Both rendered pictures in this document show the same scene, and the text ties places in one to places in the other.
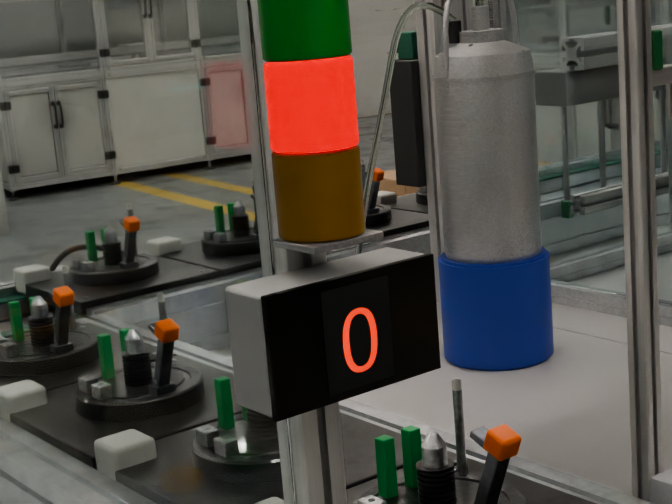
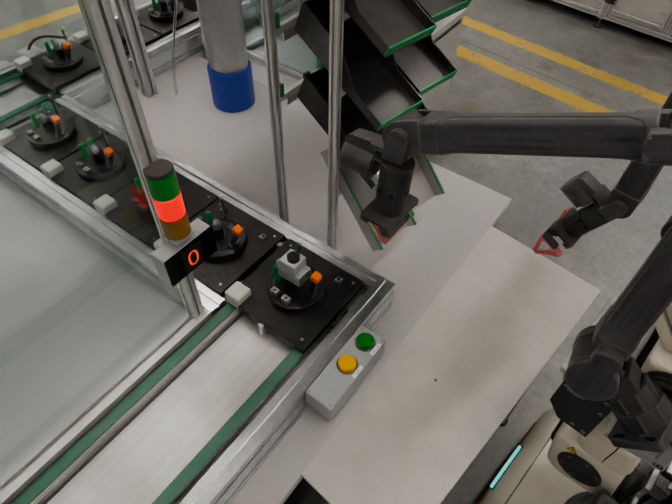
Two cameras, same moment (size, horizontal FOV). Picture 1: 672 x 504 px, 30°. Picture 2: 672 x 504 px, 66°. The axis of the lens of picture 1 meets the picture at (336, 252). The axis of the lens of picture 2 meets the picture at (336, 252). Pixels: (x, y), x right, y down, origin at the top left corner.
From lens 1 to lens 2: 0.59 m
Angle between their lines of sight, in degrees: 40
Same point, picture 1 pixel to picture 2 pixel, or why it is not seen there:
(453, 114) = (207, 14)
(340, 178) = (182, 225)
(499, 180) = (229, 43)
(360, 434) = (189, 188)
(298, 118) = (166, 214)
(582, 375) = (265, 115)
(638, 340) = (279, 176)
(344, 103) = (180, 207)
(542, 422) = (251, 146)
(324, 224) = (178, 236)
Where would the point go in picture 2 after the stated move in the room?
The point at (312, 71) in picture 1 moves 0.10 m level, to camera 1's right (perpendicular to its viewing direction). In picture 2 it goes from (169, 204) to (226, 193)
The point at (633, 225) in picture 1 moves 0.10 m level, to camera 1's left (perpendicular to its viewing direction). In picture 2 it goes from (276, 144) to (235, 150)
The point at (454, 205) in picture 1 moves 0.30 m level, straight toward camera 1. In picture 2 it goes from (211, 50) to (215, 100)
